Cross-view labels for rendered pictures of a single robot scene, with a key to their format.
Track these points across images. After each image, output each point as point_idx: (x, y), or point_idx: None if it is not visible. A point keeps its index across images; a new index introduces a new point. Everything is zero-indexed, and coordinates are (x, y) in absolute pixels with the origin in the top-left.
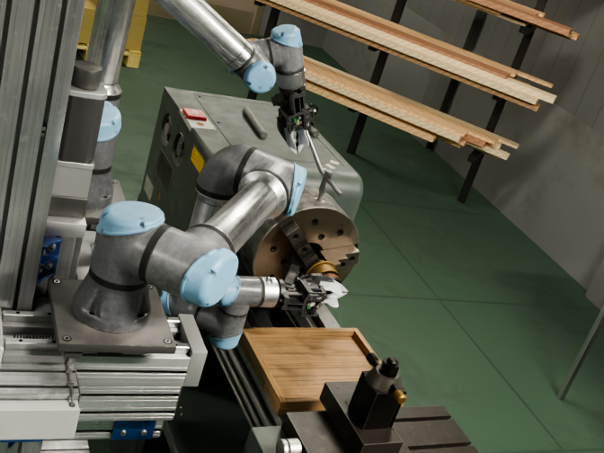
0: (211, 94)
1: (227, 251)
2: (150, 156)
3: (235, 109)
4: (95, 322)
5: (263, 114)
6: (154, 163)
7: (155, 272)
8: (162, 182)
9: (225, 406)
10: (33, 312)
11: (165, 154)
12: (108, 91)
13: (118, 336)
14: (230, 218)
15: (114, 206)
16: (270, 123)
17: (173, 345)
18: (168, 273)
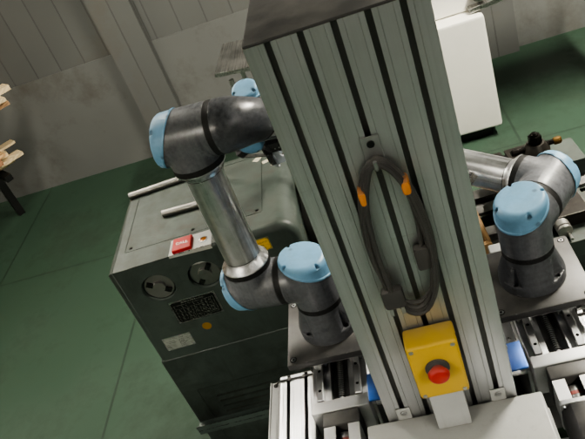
0: (123, 241)
1: (548, 151)
2: (151, 327)
3: (155, 222)
4: (564, 274)
5: (163, 205)
6: (166, 322)
7: (566, 200)
8: (203, 314)
9: None
10: (529, 334)
11: (182, 298)
12: (264, 249)
13: (568, 266)
14: (490, 156)
15: (514, 211)
16: (183, 199)
17: (565, 236)
18: (569, 192)
